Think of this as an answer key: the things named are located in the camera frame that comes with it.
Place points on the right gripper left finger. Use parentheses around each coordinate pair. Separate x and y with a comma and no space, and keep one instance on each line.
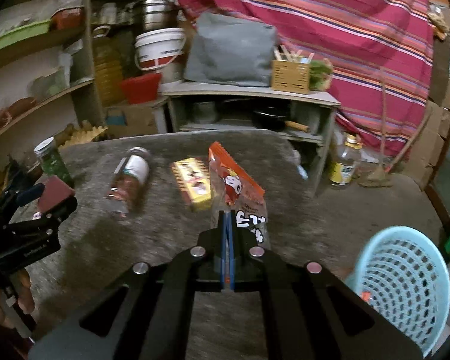
(145,313)

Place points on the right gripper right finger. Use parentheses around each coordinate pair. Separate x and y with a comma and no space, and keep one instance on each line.
(307,312)

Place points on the orange white cartoon wrapper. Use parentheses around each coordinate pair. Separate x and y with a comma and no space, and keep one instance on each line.
(233,189)

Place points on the green lidded jar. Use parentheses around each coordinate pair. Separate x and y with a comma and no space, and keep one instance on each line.
(51,161)

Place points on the light blue plastic basket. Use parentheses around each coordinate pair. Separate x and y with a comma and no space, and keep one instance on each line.
(402,275)

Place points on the brown spice glass jar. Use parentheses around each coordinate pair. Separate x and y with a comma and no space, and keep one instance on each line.
(128,182)

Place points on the grey shaggy table mat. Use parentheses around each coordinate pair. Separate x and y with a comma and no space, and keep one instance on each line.
(97,246)

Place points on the cardboard egg tray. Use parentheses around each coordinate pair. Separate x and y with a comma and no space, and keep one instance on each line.
(72,136)

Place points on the yellow red cardboard box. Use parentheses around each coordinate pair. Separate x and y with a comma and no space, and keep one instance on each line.
(192,178)

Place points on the cardboard box on floor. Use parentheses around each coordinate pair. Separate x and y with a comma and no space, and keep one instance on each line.
(130,120)

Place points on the yellow label oil bottle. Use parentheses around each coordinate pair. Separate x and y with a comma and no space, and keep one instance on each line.
(345,161)

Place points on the large amber oil jug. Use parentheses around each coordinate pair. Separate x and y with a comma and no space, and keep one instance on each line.
(108,67)

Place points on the red plastic basket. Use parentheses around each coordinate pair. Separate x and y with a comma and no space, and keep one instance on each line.
(141,89)

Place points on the green plastic tray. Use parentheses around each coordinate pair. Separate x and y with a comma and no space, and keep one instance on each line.
(24,32)

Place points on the grey low shelf table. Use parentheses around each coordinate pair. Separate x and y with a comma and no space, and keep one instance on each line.
(307,119)

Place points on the red small basket on shelf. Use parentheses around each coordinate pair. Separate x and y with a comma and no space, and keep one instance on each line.
(67,18)

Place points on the white plastic bucket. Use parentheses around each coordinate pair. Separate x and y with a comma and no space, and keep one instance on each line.
(158,48)

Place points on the yellow chopstick holder box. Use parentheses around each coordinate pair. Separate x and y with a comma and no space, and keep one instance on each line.
(290,77)

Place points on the leafy greens in bag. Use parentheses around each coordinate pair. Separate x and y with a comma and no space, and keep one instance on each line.
(320,74)

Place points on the steel pot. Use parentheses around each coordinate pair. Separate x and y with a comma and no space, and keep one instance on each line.
(155,14)

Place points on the grey felt bag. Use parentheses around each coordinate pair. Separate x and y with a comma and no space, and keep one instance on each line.
(231,51)

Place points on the pink striped cloth curtain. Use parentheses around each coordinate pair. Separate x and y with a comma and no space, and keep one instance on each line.
(381,52)

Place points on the wooden wall shelf unit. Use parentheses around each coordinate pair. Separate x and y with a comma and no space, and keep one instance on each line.
(47,81)

